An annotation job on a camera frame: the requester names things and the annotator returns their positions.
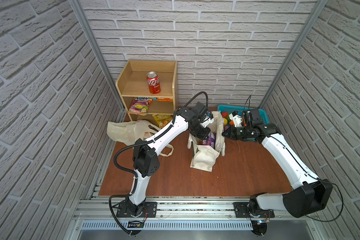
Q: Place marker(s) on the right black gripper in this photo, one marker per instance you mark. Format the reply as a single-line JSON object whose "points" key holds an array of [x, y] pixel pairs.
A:
{"points": [[232, 130]]}

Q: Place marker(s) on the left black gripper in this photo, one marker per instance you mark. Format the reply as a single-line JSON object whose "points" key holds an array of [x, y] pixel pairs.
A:
{"points": [[205, 135]]}

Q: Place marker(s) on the purple candy bag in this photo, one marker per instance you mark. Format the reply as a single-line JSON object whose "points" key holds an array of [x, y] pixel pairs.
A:
{"points": [[211, 140]]}

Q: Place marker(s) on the canvas tote bag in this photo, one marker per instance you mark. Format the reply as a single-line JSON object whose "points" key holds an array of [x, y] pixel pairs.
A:
{"points": [[205, 156]]}

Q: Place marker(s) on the thin cream plastic bag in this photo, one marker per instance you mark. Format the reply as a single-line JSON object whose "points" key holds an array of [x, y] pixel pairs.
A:
{"points": [[129, 132]]}

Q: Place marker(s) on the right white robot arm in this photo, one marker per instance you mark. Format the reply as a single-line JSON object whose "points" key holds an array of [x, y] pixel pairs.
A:
{"points": [[309, 193]]}

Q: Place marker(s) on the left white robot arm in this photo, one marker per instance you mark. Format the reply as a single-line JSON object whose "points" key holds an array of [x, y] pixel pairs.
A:
{"points": [[146, 153]]}

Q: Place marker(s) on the teal plastic basket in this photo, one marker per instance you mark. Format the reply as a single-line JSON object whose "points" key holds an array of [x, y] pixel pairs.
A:
{"points": [[229, 109]]}

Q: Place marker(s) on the yellow chip bag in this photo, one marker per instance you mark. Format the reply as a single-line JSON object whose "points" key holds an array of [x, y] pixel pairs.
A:
{"points": [[162, 120]]}

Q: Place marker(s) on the pink green candy bag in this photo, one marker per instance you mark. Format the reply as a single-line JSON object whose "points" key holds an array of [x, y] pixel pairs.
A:
{"points": [[140, 106]]}

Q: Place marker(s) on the wooden shelf unit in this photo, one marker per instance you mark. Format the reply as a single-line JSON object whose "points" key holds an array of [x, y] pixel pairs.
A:
{"points": [[132, 83]]}

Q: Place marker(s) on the red cola can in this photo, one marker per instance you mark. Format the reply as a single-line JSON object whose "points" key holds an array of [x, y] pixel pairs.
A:
{"points": [[153, 83]]}

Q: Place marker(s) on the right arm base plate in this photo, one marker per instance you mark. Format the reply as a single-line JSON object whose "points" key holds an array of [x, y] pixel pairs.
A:
{"points": [[251, 210]]}

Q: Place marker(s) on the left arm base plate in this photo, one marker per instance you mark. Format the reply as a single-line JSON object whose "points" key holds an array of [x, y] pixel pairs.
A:
{"points": [[145, 209]]}

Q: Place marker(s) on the aluminium rail frame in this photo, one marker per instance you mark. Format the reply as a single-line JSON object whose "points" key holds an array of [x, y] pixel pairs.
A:
{"points": [[186, 213]]}

